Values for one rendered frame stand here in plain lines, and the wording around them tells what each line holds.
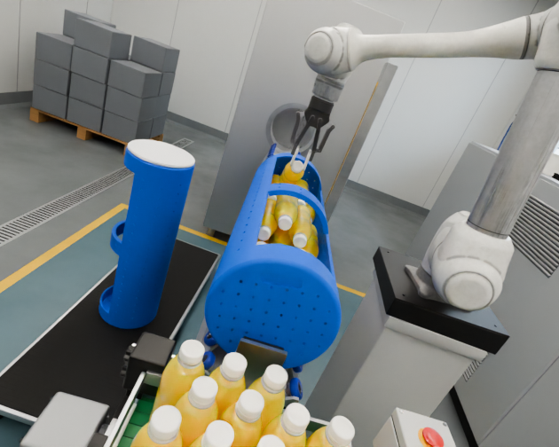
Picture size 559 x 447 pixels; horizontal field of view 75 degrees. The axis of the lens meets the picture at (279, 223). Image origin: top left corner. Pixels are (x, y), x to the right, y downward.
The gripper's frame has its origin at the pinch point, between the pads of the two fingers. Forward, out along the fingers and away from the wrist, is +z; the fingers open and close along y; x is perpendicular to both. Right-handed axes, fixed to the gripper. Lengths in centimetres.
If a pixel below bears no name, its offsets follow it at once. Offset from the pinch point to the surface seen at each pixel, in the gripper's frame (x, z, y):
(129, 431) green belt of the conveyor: 78, 38, 18
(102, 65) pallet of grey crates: -276, 45, 199
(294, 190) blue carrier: 19.2, 5.0, 0.2
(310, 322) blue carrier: 61, 17, -8
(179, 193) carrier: -24, 38, 41
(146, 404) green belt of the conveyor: 73, 38, 17
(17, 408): 33, 114, 67
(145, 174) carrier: -16, 31, 54
